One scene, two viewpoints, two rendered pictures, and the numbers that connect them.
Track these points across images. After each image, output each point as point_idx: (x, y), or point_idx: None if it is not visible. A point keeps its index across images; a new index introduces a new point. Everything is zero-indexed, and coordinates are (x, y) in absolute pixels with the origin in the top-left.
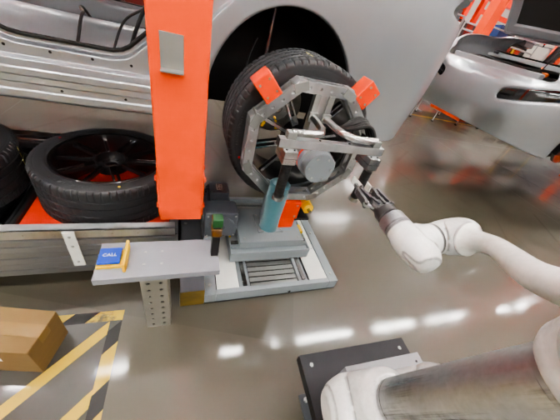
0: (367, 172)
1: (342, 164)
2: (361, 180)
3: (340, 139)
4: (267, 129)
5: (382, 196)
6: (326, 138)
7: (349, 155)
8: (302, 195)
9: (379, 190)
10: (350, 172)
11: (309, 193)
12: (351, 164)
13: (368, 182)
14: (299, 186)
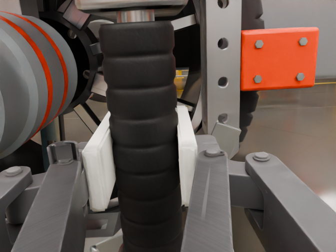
0: (111, 29)
1: (204, 117)
2: (111, 115)
3: (198, 49)
4: (105, 100)
5: (298, 241)
6: (190, 74)
7: (204, 71)
8: (84, 244)
9: (269, 170)
10: (233, 135)
11: (108, 236)
12: (223, 104)
13: (187, 127)
14: (106, 212)
